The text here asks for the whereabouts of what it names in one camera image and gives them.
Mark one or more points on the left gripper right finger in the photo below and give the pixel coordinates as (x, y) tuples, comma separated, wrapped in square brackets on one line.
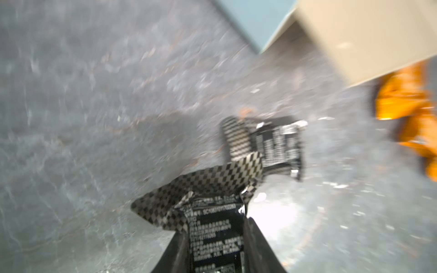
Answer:
[(259, 256)]

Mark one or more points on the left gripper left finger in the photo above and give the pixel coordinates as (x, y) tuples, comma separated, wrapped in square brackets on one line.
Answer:
[(176, 257)]

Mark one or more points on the blue cream drawer cabinet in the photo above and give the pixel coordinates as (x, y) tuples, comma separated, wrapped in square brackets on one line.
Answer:
[(260, 22)]

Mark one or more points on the cream drawer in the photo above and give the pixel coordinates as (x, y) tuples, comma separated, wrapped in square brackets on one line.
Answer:
[(367, 39)]

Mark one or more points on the orange cookie packet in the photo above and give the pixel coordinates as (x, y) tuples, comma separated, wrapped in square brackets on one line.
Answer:
[(403, 92), (420, 134)]

